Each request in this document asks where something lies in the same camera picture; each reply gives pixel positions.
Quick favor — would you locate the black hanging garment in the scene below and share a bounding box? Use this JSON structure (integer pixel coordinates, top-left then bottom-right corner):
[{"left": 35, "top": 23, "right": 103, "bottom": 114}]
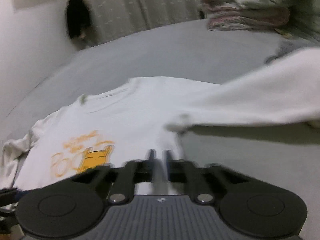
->
[{"left": 65, "top": 0, "right": 92, "bottom": 40}]

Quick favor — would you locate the grey star-print curtain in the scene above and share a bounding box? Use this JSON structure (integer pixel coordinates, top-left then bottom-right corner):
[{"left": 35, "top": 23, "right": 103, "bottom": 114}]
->
[{"left": 67, "top": 0, "right": 208, "bottom": 48}]

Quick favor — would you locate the white long-sleeved bear shirt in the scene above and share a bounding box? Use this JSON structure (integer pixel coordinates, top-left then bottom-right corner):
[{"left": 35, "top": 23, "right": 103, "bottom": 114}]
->
[{"left": 0, "top": 46, "right": 320, "bottom": 210}]

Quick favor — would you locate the grey bed sheet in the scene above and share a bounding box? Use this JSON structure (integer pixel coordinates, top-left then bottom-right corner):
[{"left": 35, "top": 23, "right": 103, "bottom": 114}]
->
[{"left": 0, "top": 17, "right": 320, "bottom": 205}]

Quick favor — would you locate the grey folded garment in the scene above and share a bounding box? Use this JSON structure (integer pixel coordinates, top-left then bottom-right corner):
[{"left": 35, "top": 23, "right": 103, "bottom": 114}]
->
[{"left": 264, "top": 39, "right": 315, "bottom": 64}]

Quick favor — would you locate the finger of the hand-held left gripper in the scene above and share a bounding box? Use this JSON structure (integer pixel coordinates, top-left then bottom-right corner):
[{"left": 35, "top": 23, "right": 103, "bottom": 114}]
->
[{"left": 0, "top": 187, "right": 28, "bottom": 228}]

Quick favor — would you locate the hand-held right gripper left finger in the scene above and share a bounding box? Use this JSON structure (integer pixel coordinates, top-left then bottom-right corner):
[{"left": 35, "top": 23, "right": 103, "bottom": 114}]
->
[{"left": 72, "top": 149, "right": 157, "bottom": 203}]

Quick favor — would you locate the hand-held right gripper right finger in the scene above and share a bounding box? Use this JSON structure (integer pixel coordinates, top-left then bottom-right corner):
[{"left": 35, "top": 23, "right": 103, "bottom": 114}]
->
[{"left": 163, "top": 149, "right": 253, "bottom": 203}]

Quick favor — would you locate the folded pink grey quilt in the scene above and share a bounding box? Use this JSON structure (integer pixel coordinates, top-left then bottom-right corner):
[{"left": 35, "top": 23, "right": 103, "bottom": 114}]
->
[{"left": 196, "top": 0, "right": 292, "bottom": 32}]

